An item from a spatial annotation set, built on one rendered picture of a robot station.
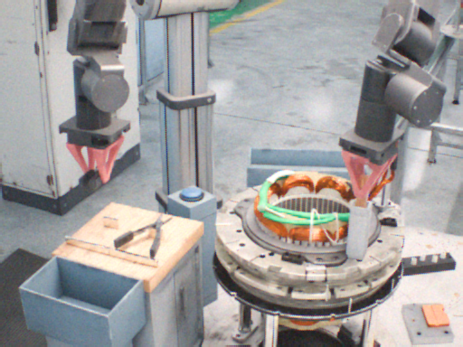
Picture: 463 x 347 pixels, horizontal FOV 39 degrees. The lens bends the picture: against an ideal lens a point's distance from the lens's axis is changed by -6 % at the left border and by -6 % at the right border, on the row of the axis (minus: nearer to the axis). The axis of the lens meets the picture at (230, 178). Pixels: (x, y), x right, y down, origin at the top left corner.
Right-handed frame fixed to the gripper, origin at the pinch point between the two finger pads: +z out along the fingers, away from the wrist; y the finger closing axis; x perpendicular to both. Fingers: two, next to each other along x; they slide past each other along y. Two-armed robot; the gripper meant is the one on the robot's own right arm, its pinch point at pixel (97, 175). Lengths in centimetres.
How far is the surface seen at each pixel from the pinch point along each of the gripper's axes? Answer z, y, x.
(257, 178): 13.9, 14.7, 35.9
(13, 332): 119, -95, 68
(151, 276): 11.6, 13.2, -7.1
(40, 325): 18.4, -1.4, -18.9
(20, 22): 20, -147, 158
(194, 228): 11.6, 13.1, 9.2
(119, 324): 15.0, 12.3, -16.2
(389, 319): 40, 47, 33
